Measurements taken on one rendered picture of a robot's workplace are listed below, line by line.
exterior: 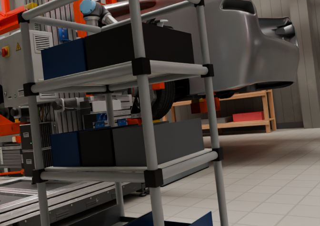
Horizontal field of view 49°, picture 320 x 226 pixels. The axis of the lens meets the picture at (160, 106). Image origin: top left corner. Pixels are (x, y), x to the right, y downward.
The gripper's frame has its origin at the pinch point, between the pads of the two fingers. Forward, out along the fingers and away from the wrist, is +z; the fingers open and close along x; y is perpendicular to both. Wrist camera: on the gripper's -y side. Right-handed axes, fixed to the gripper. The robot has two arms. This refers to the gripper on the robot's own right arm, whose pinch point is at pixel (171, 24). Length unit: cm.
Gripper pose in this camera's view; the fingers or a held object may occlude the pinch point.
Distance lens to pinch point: 242.0
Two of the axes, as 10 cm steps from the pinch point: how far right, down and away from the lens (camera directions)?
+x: -2.6, -1.0, -9.6
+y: -0.6, 9.9, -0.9
